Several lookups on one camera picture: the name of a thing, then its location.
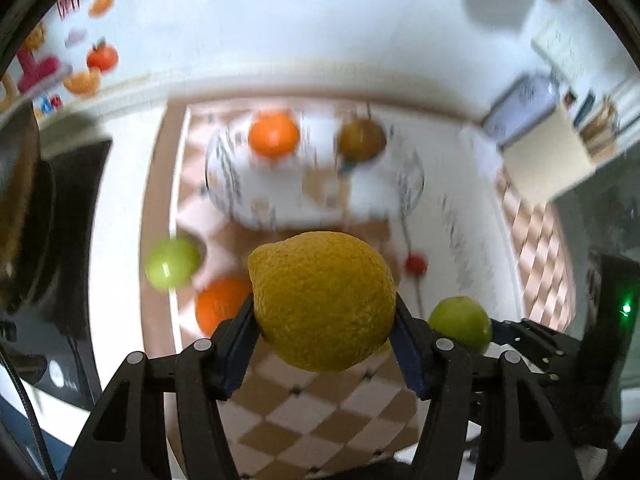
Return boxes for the green apple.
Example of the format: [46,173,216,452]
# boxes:
[428,295,494,354]
[144,236,202,291]

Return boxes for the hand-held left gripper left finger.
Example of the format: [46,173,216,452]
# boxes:
[60,292,260,480]

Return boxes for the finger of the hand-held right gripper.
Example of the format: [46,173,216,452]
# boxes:
[489,316,583,376]

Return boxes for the cartoon fruit wall sticker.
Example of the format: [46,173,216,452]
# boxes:
[0,0,122,117]

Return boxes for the yellow lemon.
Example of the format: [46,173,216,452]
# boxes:
[247,231,397,373]

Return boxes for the brown round fruit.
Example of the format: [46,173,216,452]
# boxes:
[335,115,389,162]

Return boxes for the white wall outlet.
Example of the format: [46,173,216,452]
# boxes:
[531,22,568,63]
[555,37,597,81]

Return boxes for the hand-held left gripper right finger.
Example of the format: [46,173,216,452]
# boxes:
[389,292,584,480]

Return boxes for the cream utensil holder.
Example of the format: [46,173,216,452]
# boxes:
[501,104,599,207]

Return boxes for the black cable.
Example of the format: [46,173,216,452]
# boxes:
[0,347,57,480]

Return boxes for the orange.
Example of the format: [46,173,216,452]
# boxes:
[248,111,301,160]
[194,275,254,337]

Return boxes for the grey spray can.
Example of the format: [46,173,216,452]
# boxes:
[481,72,562,144]

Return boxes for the brown checkered counter mat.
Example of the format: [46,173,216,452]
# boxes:
[140,100,582,479]

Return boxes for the patterned oval plate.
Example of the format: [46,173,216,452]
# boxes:
[204,109,427,232]

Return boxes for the red cherry tomato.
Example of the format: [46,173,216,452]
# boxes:
[404,253,429,278]

